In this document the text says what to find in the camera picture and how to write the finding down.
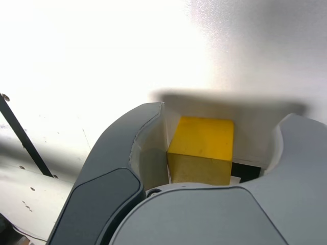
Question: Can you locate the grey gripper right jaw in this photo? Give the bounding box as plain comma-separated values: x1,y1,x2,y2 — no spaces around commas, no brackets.
96,113,327,245

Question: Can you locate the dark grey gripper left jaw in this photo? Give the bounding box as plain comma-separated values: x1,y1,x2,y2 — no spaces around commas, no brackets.
47,102,170,245

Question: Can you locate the yellow cube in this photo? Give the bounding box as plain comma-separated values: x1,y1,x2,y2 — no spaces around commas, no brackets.
167,116,236,185

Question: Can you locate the black tape square outline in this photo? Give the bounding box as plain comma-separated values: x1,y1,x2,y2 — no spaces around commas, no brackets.
230,161,263,183

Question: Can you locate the black tape strip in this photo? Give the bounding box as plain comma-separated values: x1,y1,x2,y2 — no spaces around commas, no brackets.
0,95,55,178

